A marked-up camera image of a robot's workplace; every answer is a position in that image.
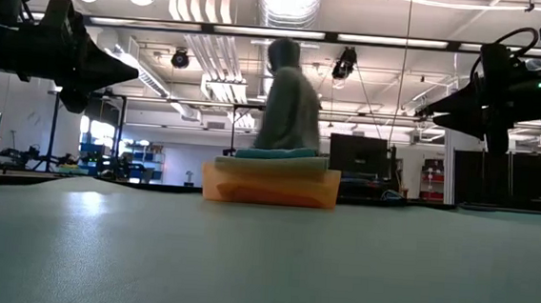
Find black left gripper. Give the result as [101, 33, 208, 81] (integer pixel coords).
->
[34, 0, 146, 96]

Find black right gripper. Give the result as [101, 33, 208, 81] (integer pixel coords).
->
[416, 37, 541, 143]

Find teal microfiber towel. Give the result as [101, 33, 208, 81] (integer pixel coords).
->
[233, 142, 319, 165]

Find light green microfiber towel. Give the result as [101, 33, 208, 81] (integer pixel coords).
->
[213, 150, 331, 173]

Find light orange microfiber towel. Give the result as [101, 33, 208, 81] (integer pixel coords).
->
[227, 185, 327, 209]

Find white building column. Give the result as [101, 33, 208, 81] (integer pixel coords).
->
[440, 130, 488, 207]

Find red black storage rack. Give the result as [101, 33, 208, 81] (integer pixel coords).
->
[419, 156, 446, 202]

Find black partition panels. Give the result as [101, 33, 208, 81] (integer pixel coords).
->
[451, 137, 541, 212]

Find black LED light bar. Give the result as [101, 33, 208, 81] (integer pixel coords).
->
[21, 8, 541, 60]

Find black computer monitor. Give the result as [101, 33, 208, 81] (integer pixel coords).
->
[328, 131, 391, 176]

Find orange plastic bin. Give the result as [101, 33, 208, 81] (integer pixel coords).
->
[198, 159, 342, 211]

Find person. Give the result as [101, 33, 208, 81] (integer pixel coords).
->
[252, 35, 329, 155]

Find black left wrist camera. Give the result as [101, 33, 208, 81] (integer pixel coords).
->
[56, 83, 92, 115]

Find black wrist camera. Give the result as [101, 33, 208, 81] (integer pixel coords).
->
[482, 116, 513, 156]
[56, 83, 92, 115]

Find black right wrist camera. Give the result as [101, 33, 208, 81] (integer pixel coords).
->
[482, 116, 513, 156]

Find black tall stand frame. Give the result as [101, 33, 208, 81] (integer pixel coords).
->
[42, 89, 129, 180]

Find black ceiling-mounted camera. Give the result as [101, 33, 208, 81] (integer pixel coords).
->
[330, 44, 359, 82]
[170, 47, 191, 71]

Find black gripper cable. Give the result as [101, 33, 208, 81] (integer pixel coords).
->
[469, 22, 541, 85]

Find silver ribbed ventilation duct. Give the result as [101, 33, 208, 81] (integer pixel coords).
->
[248, 0, 323, 132]

